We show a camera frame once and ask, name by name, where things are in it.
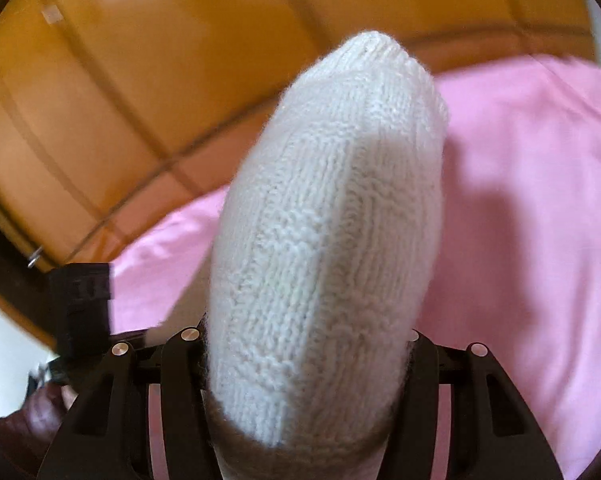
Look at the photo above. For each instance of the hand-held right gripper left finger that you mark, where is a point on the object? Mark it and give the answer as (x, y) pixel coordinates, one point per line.
(180, 385)

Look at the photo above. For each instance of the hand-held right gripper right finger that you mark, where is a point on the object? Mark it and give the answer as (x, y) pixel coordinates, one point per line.
(423, 390)

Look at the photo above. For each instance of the white knitted sock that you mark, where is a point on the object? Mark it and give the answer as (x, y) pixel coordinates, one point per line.
(320, 240)

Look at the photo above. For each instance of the person's left forearm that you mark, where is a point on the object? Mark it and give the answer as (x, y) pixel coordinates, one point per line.
(30, 420)

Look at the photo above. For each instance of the pink bed sheet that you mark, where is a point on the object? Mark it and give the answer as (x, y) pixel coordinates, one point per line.
(510, 210)

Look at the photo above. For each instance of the orange wooden wardrobe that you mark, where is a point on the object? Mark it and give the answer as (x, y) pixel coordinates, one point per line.
(130, 85)

